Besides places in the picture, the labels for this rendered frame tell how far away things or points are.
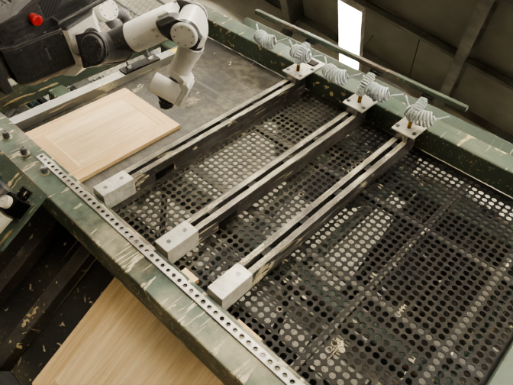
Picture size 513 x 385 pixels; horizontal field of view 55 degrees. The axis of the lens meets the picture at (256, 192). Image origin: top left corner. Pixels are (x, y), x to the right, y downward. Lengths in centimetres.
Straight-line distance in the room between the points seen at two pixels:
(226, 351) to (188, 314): 15
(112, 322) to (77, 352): 16
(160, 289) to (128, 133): 79
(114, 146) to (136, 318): 67
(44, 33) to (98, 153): 53
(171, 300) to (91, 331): 49
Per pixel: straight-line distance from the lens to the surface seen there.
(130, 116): 213
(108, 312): 183
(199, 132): 193
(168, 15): 145
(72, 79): 252
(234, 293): 145
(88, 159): 195
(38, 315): 196
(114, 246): 159
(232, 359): 135
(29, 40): 163
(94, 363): 184
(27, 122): 219
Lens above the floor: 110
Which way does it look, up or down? 5 degrees up
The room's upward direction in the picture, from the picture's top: 37 degrees clockwise
